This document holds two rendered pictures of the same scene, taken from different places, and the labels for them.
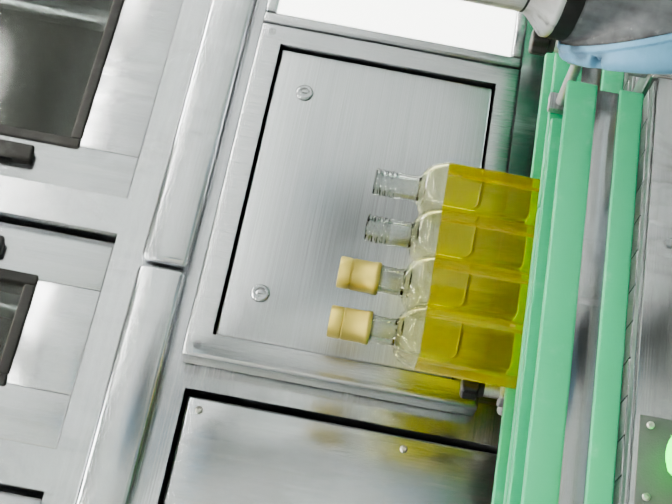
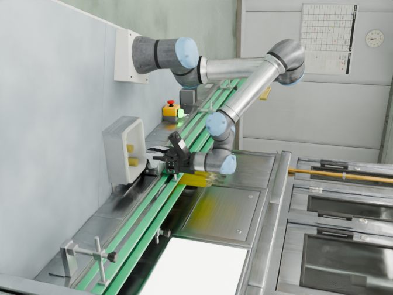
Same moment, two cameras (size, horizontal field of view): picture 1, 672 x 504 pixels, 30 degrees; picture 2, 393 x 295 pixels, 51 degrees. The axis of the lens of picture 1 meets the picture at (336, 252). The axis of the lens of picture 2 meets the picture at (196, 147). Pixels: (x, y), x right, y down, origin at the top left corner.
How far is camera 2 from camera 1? 230 cm
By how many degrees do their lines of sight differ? 91
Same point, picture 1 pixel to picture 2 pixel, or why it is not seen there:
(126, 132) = (291, 236)
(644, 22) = not seen: hidden behind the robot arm
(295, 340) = (241, 190)
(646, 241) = not seen: hidden behind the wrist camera
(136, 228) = (283, 213)
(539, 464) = (202, 123)
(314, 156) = (235, 219)
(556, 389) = (197, 128)
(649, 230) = not seen: hidden behind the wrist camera
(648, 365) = (180, 126)
